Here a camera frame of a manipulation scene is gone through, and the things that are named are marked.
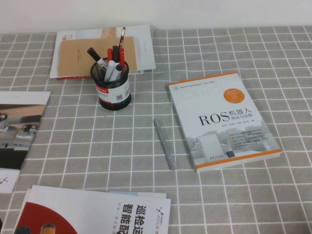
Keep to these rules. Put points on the red-edged book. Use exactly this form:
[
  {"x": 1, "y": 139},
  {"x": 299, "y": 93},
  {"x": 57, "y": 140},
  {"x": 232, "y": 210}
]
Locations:
[{"x": 73, "y": 77}]

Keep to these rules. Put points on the red and black pencil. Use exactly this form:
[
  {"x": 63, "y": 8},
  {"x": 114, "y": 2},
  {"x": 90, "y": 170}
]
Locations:
[{"x": 123, "y": 35}]

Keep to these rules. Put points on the brochure with office photo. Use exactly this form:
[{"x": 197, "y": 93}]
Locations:
[{"x": 19, "y": 122}]

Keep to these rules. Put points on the grey marker with black cap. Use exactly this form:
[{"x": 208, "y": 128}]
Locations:
[{"x": 118, "y": 67}]

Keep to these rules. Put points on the white brochure with beige picture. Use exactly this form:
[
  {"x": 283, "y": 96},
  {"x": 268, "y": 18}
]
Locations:
[{"x": 146, "y": 56}]

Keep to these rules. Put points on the white card with small logo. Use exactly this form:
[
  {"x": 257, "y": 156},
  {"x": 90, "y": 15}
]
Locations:
[{"x": 9, "y": 180}]

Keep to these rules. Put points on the red and white AgileX brochure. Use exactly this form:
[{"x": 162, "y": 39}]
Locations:
[{"x": 97, "y": 214}]

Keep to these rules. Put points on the white marker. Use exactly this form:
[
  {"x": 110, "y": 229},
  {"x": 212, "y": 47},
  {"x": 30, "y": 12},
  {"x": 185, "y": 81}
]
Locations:
[{"x": 111, "y": 68}]

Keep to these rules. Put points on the white brochure with pale edge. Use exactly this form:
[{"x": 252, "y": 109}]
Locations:
[{"x": 146, "y": 195}]

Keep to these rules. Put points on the grey pen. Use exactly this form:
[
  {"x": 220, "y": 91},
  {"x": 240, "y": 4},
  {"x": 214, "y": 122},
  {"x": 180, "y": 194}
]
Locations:
[{"x": 163, "y": 143}]

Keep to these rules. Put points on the red pen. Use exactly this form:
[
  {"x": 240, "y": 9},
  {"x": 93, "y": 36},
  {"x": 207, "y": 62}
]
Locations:
[
  {"x": 110, "y": 53},
  {"x": 121, "y": 56}
]

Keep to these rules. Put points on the black mesh pen holder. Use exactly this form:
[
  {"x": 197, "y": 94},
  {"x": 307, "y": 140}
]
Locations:
[{"x": 112, "y": 93}]

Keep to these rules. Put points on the black pen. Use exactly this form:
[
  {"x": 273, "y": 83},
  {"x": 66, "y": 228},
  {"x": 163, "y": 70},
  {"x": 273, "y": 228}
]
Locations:
[{"x": 115, "y": 53}]

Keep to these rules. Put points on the ROS robot textbook orange-edged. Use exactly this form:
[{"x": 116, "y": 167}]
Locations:
[{"x": 219, "y": 122}]

